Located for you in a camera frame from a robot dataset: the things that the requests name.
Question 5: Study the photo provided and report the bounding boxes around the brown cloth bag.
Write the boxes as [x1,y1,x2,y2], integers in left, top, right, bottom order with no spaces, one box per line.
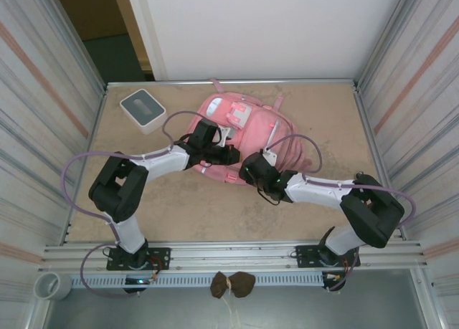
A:
[209,270,257,300]

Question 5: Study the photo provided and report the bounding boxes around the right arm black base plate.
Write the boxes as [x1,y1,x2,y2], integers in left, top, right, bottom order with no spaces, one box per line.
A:
[295,243,361,269]

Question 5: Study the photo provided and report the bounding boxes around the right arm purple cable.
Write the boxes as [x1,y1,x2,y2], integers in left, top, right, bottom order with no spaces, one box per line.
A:
[266,133,417,293]

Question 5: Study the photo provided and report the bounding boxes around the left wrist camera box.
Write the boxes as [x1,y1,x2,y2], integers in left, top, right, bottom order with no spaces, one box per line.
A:
[217,125,235,147]

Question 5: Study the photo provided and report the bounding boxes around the thin beige string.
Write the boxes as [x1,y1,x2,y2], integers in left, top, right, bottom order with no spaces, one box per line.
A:
[219,295,242,329]

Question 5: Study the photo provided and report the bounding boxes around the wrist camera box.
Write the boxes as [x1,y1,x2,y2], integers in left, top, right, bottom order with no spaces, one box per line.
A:
[217,125,235,147]
[262,148,280,168]

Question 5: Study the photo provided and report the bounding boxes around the white slotted cable duct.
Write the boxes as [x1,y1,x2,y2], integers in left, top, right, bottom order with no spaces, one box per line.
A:
[70,273,326,289]

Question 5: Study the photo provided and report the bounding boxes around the white cup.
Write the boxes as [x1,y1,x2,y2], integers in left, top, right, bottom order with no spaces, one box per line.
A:
[34,271,72,302]

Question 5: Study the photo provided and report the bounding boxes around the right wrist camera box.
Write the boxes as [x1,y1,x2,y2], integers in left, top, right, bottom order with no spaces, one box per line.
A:
[262,148,280,168]

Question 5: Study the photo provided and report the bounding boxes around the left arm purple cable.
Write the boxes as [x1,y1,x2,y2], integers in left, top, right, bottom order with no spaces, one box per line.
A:
[62,110,222,298]

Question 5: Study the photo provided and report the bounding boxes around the aluminium mounting rail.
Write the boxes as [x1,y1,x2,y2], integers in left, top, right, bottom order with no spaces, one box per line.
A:
[39,239,430,272]

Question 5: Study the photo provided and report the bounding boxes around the brown wooden door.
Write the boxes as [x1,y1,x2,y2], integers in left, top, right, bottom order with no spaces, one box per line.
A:
[52,0,151,72]

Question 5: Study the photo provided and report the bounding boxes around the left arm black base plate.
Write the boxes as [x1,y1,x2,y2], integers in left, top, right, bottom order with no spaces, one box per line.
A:
[106,247,171,272]

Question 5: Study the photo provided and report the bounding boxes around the pink backpack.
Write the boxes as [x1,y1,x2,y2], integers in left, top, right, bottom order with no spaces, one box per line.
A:
[191,77,313,186]

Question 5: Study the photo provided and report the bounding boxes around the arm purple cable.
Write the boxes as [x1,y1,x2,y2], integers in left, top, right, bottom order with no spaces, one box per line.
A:
[266,133,417,293]
[62,110,222,298]

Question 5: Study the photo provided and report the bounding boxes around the white tissue box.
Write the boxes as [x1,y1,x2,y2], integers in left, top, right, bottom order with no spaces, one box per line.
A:
[120,88,169,135]

